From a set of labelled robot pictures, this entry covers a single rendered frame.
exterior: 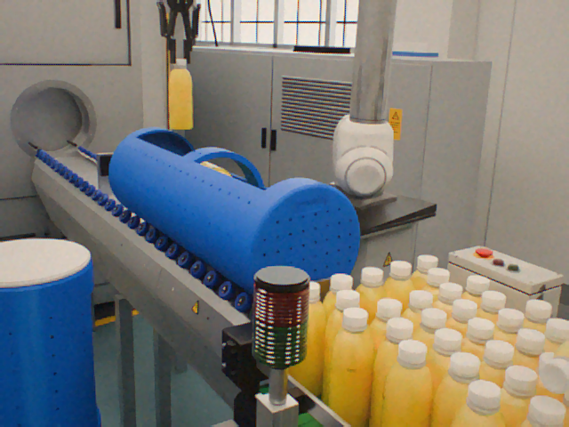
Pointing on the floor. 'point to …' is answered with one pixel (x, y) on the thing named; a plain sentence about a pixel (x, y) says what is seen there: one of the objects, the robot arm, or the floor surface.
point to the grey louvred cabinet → (422, 116)
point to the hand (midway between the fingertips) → (180, 52)
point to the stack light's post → (276, 413)
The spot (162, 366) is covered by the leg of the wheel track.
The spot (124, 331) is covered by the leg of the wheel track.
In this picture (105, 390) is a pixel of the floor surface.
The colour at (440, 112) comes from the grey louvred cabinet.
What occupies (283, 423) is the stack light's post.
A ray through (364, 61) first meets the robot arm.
